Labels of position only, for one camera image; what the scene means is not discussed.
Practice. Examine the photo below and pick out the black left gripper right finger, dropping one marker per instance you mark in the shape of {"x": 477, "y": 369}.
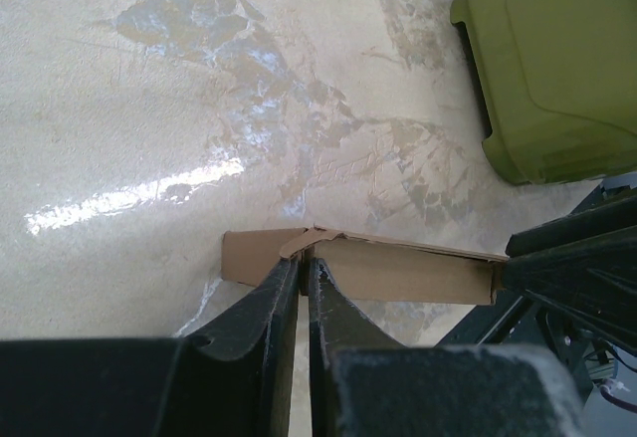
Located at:
{"x": 365, "y": 383}

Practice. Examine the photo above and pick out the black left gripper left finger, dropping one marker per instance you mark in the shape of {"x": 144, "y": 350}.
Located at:
{"x": 231, "y": 377}

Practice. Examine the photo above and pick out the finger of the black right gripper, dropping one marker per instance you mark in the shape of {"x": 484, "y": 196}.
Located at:
{"x": 573, "y": 228}
{"x": 592, "y": 281}

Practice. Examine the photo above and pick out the brown cardboard box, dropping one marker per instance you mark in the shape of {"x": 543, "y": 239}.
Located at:
{"x": 366, "y": 267}

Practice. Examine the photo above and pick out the green plastic tub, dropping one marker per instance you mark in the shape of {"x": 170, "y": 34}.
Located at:
{"x": 559, "y": 82}

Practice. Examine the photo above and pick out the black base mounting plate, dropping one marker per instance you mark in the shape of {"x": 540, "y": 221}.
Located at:
{"x": 515, "y": 318}

